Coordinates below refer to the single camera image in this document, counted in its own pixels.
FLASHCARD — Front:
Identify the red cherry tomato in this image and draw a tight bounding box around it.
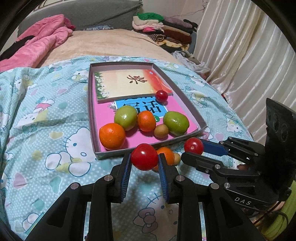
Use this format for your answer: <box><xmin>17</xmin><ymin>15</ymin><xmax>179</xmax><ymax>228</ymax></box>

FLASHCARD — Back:
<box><xmin>184</xmin><ymin>137</ymin><xmax>204</xmax><ymax>155</ymax></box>
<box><xmin>130</xmin><ymin>143</ymin><xmax>159</xmax><ymax>171</ymax></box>
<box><xmin>155</xmin><ymin>90</ymin><xmax>168</xmax><ymax>103</ymax></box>

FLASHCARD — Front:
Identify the pink Chinese workbook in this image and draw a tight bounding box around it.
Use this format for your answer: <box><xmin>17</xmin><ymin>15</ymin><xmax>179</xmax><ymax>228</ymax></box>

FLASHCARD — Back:
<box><xmin>89</xmin><ymin>94</ymin><xmax>202</xmax><ymax>155</ymax></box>

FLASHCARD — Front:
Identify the large green jujube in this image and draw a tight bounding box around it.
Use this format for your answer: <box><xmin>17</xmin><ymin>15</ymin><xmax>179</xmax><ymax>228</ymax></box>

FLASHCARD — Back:
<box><xmin>163</xmin><ymin>111</ymin><xmax>190</xmax><ymax>136</ymax></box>

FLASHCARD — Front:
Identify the pink quilt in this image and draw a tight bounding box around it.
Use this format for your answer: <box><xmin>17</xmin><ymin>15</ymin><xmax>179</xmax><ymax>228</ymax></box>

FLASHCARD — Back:
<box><xmin>1</xmin><ymin>14</ymin><xmax>75</xmax><ymax>72</ymax></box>

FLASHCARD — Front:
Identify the orange tangerine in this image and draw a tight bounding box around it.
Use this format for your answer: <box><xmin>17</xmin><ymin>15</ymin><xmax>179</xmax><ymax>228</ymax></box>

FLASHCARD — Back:
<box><xmin>157</xmin><ymin>147</ymin><xmax>175</xmax><ymax>166</ymax></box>
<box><xmin>99</xmin><ymin>123</ymin><xmax>126</xmax><ymax>150</ymax></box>
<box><xmin>137</xmin><ymin>110</ymin><xmax>156</xmax><ymax>132</ymax></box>

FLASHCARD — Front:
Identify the white cloth in basket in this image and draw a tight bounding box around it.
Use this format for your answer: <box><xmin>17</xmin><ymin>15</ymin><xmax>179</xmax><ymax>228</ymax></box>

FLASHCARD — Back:
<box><xmin>171</xmin><ymin>51</ymin><xmax>211</xmax><ymax>78</ymax></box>

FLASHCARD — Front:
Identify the small green jujube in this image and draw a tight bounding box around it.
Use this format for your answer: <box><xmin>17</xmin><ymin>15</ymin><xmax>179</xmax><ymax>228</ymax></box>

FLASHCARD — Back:
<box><xmin>114</xmin><ymin>105</ymin><xmax>137</xmax><ymax>131</ymax></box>

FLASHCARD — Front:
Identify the orange tangerine front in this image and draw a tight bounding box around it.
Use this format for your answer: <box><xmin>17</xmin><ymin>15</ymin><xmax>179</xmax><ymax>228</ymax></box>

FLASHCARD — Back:
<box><xmin>137</xmin><ymin>110</ymin><xmax>156</xmax><ymax>132</ymax></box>

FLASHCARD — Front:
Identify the person's hand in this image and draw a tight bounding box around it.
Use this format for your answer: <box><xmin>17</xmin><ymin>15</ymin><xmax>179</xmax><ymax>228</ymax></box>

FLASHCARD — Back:
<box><xmin>232</xmin><ymin>164</ymin><xmax>295</xmax><ymax>212</ymax></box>

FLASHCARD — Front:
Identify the blue Hello Kitty sheet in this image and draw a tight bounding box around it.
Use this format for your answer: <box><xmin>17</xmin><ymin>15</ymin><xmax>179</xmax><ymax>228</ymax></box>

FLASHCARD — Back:
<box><xmin>1</xmin><ymin>56</ymin><xmax>251</xmax><ymax>239</ymax></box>

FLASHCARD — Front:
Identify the yellow orange booklet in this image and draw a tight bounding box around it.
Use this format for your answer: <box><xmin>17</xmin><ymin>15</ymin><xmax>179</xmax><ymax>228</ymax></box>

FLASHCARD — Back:
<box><xmin>93</xmin><ymin>69</ymin><xmax>173</xmax><ymax>103</ymax></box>

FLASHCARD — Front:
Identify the blue patterned pillow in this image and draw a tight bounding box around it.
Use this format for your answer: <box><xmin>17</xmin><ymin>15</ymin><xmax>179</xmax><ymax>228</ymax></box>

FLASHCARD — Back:
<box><xmin>83</xmin><ymin>25</ymin><xmax>113</xmax><ymax>31</ymax></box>

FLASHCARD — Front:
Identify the small yellow-brown fruit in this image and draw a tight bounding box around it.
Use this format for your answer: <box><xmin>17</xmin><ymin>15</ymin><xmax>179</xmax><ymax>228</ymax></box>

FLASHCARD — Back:
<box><xmin>173</xmin><ymin>153</ymin><xmax>181</xmax><ymax>166</ymax></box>
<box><xmin>154</xmin><ymin>124</ymin><xmax>169</xmax><ymax>138</ymax></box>

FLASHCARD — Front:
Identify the black garment on bed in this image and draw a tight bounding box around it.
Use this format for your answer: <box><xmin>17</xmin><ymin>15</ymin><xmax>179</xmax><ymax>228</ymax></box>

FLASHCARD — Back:
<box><xmin>0</xmin><ymin>35</ymin><xmax>35</xmax><ymax>61</ymax></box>

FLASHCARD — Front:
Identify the beige bed blanket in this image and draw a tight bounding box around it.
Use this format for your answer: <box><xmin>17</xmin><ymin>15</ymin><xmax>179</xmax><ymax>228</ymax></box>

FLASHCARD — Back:
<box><xmin>37</xmin><ymin>29</ymin><xmax>180</xmax><ymax>68</ymax></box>

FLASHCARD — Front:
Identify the cream satin curtain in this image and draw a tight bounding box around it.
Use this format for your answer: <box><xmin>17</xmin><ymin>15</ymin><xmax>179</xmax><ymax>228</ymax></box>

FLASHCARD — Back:
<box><xmin>194</xmin><ymin>1</ymin><xmax>295</xmax><ymax>144</ymax></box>

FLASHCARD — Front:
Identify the pile of folded clothes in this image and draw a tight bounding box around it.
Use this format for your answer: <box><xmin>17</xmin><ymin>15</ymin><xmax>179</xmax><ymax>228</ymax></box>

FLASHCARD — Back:
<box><xmin>132</xmin><ymin>13</ymin><xmax>198</xmax><ymax>53</ymax></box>

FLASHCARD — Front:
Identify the shallow cardboard box tray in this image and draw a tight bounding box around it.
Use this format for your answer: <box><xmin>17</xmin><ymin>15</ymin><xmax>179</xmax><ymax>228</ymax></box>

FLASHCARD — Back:
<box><xmin>88</xmin><ymin>62</ymin><xmax>207</xmax><ymax>160</ymax></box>

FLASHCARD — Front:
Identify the grey headboard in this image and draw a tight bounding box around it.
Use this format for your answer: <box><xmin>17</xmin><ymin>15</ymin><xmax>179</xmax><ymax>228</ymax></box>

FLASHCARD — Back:
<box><xmin>18</xmin><ymin>1</ymin><xmax>142</xmax><ymax>35</ymax></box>

